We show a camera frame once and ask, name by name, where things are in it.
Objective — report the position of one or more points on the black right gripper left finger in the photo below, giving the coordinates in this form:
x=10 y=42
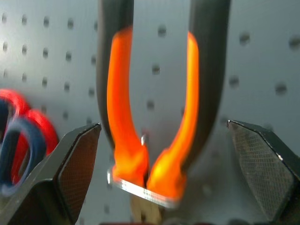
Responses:
x=68 y=173

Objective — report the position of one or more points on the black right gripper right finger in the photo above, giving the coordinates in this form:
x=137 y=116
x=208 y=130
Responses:
x=262 y=164

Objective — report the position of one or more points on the orange and black pliers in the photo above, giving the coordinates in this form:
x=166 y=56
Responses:
x=122 y=98

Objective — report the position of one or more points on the red and blue scissors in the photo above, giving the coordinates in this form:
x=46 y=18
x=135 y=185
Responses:
x=16 y=131

